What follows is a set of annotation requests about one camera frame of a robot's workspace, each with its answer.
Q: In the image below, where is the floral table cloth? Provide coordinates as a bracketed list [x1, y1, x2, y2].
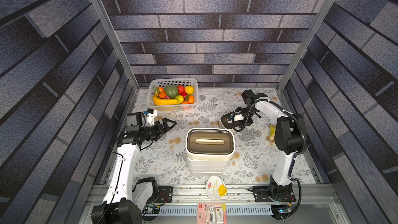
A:
[108, 86, 316, 186]

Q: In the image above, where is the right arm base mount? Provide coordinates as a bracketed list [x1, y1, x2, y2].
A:
[248, 184, 296, 204]

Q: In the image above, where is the snack bag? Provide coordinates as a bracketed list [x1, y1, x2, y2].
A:
[267, 124, 276, 143]

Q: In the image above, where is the red toy pepper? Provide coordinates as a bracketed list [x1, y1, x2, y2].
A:
[177, 85, 185, 94]

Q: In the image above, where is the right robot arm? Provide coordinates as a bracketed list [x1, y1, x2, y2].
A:
[233, 90, 307, 201]

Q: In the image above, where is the orange toy fruit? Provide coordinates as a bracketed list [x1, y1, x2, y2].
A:
[188, 95, 195, 104]

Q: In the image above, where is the aluminium rail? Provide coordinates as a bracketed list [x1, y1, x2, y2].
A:
[159, 183, 340, 205]

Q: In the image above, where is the cream box dark lid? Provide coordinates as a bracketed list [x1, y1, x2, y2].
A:
[219, 112, 244, 130]
[186, 128, 235, 161]

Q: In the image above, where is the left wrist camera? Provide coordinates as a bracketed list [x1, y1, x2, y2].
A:
[143, 108, 158, 126]

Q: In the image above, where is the pink packaged item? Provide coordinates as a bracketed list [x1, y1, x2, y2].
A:
[197, 203, 228, 224]

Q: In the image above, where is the yellow toy banana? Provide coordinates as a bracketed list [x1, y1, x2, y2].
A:
[152, 96, 179, 105]

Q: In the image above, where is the yellow toy pepper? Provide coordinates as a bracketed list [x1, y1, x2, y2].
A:
[185, 86, 194, 94]

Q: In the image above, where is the instant noodle cup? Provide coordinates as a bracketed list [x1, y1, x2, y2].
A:
[205, 175, 227, 200]

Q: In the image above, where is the white plastic fruit basket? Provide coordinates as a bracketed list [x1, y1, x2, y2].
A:
[147, 78, 199, 111]

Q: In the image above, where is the white box grey lid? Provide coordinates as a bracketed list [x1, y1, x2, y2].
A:
[188, 161, 227, 169]
[189, 166, 226, 174]
[188, 158, 229, 166]

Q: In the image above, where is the black corrugated cable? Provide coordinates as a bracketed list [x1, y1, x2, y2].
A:
[231, 99, 308, 222]

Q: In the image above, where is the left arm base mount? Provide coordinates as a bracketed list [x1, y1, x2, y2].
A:
[149, 186, 174, 205]

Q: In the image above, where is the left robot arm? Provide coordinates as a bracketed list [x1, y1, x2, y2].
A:
[91, 108, 177, 224]

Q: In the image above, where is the yellow-green toy lemon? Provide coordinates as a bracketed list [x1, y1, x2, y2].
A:
[174, 94, 184, 104]

